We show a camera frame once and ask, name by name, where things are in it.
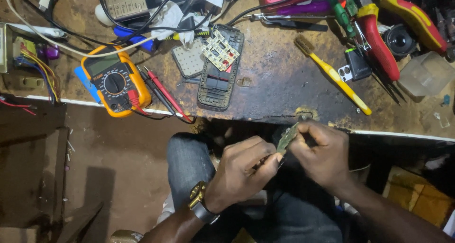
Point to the black multimeter probe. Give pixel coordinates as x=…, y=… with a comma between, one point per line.
x=154, y=92

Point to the yellow toothbrush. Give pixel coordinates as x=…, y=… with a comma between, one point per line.
x=334, y=76

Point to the yellow cardboard box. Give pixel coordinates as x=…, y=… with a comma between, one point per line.
x=423, y=200

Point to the crumpled white tissue paper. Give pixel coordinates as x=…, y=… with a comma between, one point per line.
x=169, y=19

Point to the brass metal bracket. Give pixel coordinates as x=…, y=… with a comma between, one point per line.
x=31, y=82

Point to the purple plastic tool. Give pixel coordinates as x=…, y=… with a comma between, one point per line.
x=305, y=7

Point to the red multimeter probe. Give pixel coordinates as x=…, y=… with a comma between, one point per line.
x=165, y=92

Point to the small black round speaker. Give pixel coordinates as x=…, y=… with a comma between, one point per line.
x=401, y=40

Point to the small purple object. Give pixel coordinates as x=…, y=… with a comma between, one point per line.
x=51, y=52

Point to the beige keypad phone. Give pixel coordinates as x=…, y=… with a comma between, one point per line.
x=128, y=1

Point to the black charger adapter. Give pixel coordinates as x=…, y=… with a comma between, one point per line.
x=358, y=65

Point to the small clear plastic piece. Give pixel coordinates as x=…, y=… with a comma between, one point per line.
x=244, y=81

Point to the blue plastic card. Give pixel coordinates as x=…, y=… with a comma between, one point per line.
x=85, y=85

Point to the clear plastic box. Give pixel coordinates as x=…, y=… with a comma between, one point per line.
x=426, y=76

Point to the person's right hand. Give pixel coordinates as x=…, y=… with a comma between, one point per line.
x=327, y=157

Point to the yellow and black screwdriver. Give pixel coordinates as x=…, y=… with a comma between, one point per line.
x=201, y=33

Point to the white rounded object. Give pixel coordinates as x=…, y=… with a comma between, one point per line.
x=102, y=16

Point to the small green circuit board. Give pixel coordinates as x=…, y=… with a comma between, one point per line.
x=286, y=139

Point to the black pointed tweezers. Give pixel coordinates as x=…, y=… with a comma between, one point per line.
x=389, y=88

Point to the grey dotted keypad plate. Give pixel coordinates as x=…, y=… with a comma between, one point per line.
x=188, y=60

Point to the yellow digital multimeter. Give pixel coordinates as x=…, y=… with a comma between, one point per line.
x=113, y=81

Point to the person's left hand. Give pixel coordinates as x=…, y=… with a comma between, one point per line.
x=236, y=175

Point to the person's blue jeans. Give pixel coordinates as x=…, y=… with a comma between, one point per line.
x=190, y=165

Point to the grey phone housing frame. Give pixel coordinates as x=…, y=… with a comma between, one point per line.
x=218, y=88

